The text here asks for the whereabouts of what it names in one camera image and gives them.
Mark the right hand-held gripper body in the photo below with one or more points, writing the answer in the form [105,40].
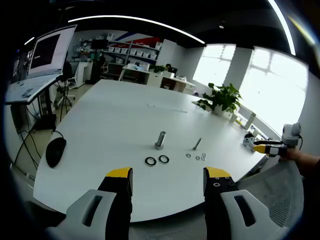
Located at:
[291,135]

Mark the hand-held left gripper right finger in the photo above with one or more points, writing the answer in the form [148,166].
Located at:
[217,200]

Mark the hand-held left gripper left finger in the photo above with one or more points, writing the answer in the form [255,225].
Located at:
[117,200]

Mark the black washer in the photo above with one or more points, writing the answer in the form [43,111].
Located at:
[159,159]
[146,161]

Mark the small silver threaded stud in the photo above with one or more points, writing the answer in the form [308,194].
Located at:
[197,144]

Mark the large silver threaded stud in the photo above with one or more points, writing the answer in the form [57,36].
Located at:
[161,138]

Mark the small white device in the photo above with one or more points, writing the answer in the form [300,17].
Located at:
[247,142]

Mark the white carton box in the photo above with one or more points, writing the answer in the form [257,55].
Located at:
[250,120]

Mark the large bright window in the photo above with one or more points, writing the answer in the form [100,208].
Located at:
[275,95]

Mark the grey mesh chair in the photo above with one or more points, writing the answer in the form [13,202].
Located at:
[282,190]

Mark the potted green plant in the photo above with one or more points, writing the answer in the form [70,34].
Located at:
[222,97]

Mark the black computer mouse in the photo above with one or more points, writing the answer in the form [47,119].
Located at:
[55,152]

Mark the white and brown desk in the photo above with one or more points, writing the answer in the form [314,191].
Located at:
[178,83]

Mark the curved ceiling light strip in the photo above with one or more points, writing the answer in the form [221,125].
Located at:
[285,27]

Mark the black tripod stand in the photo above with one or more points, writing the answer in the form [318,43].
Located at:
[65,97]

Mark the round ceiling spotlight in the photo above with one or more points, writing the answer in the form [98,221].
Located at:
[221,26]

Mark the white background desk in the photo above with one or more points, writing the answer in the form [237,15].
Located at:
[140,72]

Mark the white cabinet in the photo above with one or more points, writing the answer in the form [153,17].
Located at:
[82,73]

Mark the grey standing desk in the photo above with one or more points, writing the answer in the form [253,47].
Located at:
[42,91]

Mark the small background plant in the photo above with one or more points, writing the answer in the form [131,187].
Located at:
[157,68]

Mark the shelf with white bins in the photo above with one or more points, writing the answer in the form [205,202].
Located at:
[135,51]

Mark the black background monitor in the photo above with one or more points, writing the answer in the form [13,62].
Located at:
[99,44]

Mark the open silver laptop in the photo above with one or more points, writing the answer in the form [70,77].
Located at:
[47,50]

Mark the long ceiling light strip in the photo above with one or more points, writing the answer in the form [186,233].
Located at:
[120,16]

